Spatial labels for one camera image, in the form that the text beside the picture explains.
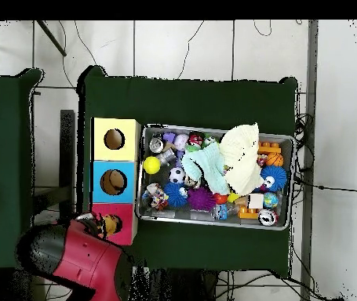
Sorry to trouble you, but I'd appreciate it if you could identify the yellow ball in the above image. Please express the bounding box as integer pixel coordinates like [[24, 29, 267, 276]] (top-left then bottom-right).
[[142, 155, 162, 176]]

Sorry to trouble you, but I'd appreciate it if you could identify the dark green tablecloth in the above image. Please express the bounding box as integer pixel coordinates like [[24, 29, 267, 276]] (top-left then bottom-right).
[[76, 64, 299, 278]]

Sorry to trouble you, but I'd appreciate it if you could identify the small soccer ball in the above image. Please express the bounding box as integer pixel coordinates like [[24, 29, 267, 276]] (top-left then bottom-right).
[[168, 166, 187, 185]]

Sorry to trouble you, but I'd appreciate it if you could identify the silver drink can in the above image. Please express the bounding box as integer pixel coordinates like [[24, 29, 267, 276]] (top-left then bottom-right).
[[257, 209, 279, 227]]

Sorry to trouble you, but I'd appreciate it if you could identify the small brown plush toy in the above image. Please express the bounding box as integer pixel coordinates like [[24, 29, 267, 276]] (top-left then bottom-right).
[[102, 213, 123, 239]]

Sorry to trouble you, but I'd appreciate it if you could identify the shallow clear mesh bin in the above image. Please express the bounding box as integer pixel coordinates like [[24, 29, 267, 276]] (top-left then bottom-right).
[[135, 124, 296, 232]]

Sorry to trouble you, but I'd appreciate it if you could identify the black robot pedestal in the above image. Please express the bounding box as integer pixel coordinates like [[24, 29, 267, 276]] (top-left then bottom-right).
[[133, 268, 220, 301]]

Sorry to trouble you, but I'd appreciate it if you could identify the cream yellow cloth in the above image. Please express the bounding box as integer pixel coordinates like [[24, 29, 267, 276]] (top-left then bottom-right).
[[220, 122, 265, 197]]

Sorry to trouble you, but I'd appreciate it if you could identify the wooden three-hole box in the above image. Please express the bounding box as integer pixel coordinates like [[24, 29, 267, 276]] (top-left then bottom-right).
[[88, 117, 142, 246]]

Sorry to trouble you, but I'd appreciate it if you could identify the mint green cloth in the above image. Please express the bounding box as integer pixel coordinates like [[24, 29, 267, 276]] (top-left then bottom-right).
[[180, 142, 231, 196]]

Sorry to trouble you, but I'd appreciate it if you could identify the blue spiky ball with eyes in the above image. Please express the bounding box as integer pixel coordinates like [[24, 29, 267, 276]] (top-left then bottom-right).
[[259, 165, 288, 193], [163, 182, 189, 208]]

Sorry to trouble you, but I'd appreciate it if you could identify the dark slanted rod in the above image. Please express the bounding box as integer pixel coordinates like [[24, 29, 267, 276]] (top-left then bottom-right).
[[35, 20, 67, 57]]

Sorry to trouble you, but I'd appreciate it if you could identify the green spiky ball with eye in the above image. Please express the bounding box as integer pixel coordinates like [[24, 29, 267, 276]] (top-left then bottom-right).
[[202, 132, 220, 147]]

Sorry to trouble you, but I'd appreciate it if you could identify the black upright panel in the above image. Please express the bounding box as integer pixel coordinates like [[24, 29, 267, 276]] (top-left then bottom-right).
[[59, 109, 76, 220]]

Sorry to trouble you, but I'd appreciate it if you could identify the small orange basketball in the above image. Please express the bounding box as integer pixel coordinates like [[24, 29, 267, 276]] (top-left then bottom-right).
[[264, 151, 284, 167]]

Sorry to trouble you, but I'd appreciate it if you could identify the purple spiky ball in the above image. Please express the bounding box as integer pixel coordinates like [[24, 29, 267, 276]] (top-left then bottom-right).
[[186, 187, 217, 212]]

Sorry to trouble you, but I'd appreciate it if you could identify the small baseball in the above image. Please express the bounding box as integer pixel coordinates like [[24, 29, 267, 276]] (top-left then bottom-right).
[[173, 133, 189, 152]]

